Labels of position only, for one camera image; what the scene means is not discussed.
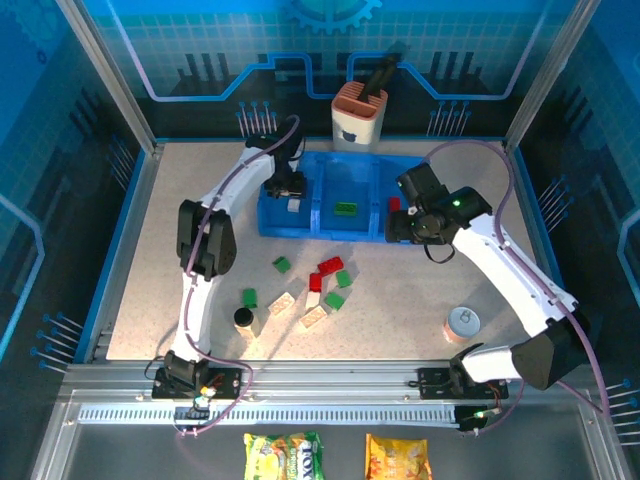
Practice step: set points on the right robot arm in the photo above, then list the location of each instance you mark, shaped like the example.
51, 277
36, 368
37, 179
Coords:
500, 260

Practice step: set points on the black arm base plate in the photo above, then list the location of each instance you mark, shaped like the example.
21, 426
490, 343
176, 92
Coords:
432, 384
225, 382

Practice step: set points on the black controller box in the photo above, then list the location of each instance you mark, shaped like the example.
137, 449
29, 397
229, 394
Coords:
192, 417
472, 417

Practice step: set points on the spice jar with black lid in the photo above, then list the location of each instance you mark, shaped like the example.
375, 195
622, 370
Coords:
245, 320

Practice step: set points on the white sloped lego brick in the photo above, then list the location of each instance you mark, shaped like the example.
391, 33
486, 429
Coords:
312, 299

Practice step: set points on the red long lego brick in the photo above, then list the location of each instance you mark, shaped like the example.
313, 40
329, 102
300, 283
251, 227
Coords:
394, 203
331, 265

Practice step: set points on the orange snack bag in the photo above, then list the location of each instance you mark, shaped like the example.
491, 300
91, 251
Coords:
397, 457

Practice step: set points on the small green lego brick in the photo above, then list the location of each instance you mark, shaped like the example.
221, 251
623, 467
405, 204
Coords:
248, 298
343, 278
281, 264

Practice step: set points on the green yellow snack bag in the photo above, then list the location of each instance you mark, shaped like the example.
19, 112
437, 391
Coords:
282, 457

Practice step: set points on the small white lego brick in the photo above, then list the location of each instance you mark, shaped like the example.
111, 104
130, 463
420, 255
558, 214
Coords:
293, 205

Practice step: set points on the aluminium side rail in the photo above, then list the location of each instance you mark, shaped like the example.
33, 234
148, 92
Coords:
521, 182
131, 220

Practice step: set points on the blue three-compartment bin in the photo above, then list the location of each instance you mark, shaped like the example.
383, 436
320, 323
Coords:
345, 175

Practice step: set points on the pink can with pull tab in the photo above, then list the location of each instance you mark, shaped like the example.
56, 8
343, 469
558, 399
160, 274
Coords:
462, 322

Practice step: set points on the green long lego brick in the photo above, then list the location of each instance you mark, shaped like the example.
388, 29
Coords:
346, 208

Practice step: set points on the white knife block pink top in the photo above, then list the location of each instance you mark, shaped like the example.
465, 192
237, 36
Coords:
357, 125

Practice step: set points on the cream long lego brick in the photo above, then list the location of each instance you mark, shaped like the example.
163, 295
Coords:
281, 303
313, 317

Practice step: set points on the green sloped lego brick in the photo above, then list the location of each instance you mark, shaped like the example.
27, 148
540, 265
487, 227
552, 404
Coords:
334, 301

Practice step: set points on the aluminium front frame rail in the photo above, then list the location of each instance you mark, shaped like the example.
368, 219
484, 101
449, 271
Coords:
325, 375

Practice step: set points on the aluminium frame post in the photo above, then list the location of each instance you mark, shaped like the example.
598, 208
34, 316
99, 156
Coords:
550, 75
111, 75

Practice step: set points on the small red lego brick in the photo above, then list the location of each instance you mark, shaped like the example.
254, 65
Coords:
315, 282

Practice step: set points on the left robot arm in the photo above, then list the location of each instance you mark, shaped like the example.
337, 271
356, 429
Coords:
207, 235

